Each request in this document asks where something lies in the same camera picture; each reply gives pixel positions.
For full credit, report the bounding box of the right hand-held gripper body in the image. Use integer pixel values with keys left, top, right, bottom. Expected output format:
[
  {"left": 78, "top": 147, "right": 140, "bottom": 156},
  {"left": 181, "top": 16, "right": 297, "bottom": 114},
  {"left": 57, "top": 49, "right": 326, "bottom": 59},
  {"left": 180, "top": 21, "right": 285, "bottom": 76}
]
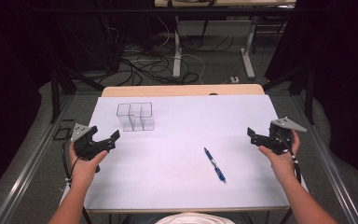
[{"left": 268, "top": 117, "right": 308, "bottom": 156}]

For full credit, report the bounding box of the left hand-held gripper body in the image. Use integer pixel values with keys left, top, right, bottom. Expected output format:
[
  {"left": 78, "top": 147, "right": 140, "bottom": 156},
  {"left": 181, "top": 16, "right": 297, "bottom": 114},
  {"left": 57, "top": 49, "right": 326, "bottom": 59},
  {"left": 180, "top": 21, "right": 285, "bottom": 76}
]
[{"left": 70, "top": 123, "right": 110, "bottom": 161}]

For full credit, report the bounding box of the clear plastic pen holder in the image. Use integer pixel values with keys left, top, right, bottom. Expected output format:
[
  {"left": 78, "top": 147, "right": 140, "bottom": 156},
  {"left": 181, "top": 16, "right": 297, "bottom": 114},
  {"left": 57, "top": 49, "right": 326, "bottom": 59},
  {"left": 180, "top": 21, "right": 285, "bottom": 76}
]
[{"left": 116, "top": 102, "right": 156, "bottom": 133}]

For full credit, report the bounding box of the blue pen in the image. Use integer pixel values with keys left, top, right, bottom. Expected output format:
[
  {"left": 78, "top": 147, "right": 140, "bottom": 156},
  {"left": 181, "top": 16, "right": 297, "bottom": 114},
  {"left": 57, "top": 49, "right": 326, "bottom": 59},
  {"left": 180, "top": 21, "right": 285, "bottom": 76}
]
[{"left": 203, "top": 147, "right": 227, "bottom": 184}]

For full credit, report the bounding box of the person's left hand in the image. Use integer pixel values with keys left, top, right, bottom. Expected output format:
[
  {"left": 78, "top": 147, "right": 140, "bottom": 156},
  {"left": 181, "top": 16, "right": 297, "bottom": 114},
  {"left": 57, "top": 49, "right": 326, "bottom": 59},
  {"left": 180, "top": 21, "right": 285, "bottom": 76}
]
[{"left": 68, "top": 142, "right": 109, "bottom": 189}]

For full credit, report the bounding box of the person's right hand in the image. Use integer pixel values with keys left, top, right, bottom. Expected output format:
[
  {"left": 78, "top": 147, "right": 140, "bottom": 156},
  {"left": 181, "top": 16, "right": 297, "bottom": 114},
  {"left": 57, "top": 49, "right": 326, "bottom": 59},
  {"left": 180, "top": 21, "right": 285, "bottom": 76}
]
[{"left": 257, "top": 129, "right": 302, "bottom": 185}]

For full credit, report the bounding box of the white table mat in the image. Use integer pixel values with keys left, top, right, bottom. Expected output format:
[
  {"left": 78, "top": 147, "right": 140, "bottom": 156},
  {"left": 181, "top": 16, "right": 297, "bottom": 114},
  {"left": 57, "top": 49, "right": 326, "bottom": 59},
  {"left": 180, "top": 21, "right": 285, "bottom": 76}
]
[{"left": 83, "top": 94, "right": 291, "bottom": 211}]

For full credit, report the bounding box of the dark curtain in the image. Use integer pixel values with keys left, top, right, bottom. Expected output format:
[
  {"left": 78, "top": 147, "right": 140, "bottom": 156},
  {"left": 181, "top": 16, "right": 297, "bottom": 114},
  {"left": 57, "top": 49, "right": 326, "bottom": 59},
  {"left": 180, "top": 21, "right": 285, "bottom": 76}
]
[
  {"left": 265, "top": 0, "right": 358, "bottom": 188},
  {"left": 0, "top": 0, "right": 60, "bottom": 206}
]

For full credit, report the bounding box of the white-legged desk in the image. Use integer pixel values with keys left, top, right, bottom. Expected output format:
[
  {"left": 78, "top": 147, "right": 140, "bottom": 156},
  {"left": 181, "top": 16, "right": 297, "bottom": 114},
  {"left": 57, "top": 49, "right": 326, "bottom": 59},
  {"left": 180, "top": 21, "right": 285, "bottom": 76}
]
[{"left": 154, "top": 0, "right": 296, "bottom": 80}]

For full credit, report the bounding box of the person's white shirt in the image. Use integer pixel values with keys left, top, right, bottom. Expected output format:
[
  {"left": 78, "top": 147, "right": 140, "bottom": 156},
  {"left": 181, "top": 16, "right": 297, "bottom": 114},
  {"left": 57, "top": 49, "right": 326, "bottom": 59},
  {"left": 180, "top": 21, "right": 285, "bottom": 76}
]
[{"left": 154, "top": 212, "right": 237, "bottom": 224}]

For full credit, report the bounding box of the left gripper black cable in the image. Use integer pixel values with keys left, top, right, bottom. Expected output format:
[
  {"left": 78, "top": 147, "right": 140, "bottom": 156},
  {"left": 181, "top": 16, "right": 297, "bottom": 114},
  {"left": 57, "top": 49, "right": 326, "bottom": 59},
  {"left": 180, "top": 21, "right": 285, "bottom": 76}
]
[{"left": 61, "top": 136, "right": 79, "bottom": 190}]

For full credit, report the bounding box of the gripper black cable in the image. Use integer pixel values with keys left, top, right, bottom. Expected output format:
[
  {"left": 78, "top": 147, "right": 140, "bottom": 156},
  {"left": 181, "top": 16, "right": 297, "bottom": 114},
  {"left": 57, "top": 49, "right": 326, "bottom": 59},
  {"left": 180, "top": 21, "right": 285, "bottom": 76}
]
[
  {"left": 61, "top": 136, "right": 79, "bottom": 190},
  {"left": 276, "top": 132, "right": 303, "bottom": 185}
]

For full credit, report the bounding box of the small black floor frame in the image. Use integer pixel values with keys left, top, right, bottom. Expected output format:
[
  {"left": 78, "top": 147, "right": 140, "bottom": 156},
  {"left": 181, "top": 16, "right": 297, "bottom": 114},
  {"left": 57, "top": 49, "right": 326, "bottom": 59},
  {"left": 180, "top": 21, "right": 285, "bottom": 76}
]
[{"left": 51, "top": 119, "right": 76, "bottom": 142}]

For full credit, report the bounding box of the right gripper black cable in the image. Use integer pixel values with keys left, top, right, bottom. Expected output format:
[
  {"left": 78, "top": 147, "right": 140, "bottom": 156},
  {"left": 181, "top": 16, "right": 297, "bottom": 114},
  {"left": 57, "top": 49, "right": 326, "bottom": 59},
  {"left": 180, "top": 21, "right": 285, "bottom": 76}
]
[{"left": 276, "top": 132, "right": 303, "bottom": 185}]

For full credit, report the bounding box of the black metal stand frame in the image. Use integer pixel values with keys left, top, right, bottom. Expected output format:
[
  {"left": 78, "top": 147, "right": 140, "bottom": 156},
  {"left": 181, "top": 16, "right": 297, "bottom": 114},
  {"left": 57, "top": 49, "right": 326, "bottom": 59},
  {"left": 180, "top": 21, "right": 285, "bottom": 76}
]
[
  {"left": 261, "top": 63, "right": 317, "bottom": 126},
  {"left": 49, "top": 63, "right": 107, "bottom": 124}
]

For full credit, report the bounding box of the aluminium floor rail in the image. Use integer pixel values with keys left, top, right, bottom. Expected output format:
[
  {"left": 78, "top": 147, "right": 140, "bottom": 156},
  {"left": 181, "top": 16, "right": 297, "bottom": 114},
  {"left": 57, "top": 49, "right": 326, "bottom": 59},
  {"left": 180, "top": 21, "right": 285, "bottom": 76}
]
[
  {"left": 0, "top": 93, "right": 76, "bottom": 224},
  {"left": 291, "top": 92, "right": 358, "bottom": 224}
]

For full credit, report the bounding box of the black floor cable bundle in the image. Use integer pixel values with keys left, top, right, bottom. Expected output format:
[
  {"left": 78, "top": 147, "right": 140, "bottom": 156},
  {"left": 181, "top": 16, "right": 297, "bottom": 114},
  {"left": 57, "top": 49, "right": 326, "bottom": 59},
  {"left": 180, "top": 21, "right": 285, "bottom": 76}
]
[{"left": 98, "top": 33, "right": 235, "bottom": 87}]

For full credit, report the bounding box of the white floor cable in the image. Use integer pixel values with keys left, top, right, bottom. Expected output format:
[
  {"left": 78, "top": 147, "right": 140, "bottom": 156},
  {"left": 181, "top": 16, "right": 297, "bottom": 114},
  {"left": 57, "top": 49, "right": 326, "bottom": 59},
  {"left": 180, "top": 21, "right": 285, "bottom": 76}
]
[{"left": 155, "top": 14, "right": 207, "bottom": 86}]

